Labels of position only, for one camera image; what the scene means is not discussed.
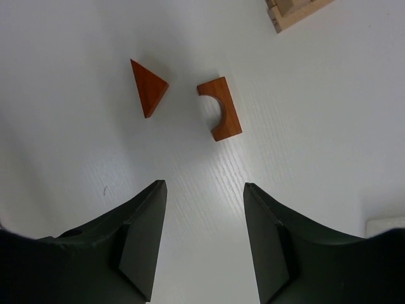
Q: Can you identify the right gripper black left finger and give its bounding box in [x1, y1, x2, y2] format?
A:
[1, 180, 167, 303]

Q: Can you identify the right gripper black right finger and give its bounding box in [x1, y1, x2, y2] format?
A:
[243, 183, 404, 303]

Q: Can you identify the white perforated box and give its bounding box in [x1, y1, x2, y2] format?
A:
[365, 216, 405, 238]

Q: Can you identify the red-brown arch wood block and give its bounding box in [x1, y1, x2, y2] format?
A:
[197, 77, 242, 142]

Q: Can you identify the red-brown triangle wood block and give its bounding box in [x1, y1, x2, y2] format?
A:
[130, 59, 169, 118]

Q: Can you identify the engraved light wood block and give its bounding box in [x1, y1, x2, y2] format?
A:
[266, 0, 333, 34]

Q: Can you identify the short light wood block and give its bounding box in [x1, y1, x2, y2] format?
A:
[275, 0, 308, 16]

